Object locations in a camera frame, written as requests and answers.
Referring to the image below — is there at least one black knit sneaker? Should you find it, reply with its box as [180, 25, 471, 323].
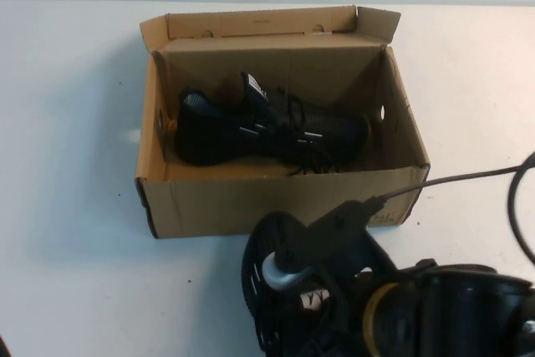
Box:
[177, 71, 371, 177]
[241, 211, 377, 357]

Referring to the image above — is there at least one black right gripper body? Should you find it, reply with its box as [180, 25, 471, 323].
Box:
[308, 231, 420, 357]

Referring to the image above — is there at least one black right camera cable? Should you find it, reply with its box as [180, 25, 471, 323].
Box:
[369, 150, 535, 268]

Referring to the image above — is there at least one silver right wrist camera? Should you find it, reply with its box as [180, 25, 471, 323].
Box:
[261, 200, 385, 291]

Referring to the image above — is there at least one brown cardboard shoe box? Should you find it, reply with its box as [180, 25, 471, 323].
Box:
[133, 5, 431, 240]

